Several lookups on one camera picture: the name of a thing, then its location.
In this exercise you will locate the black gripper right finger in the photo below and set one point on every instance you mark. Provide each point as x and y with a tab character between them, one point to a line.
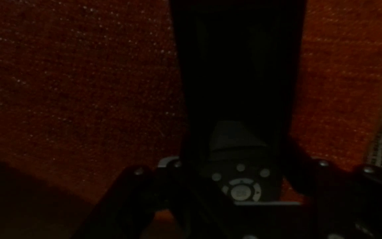
345	203

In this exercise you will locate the orange blanket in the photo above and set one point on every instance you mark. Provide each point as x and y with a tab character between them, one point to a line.
76	87

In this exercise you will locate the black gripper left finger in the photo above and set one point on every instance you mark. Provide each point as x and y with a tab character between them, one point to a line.
129	203

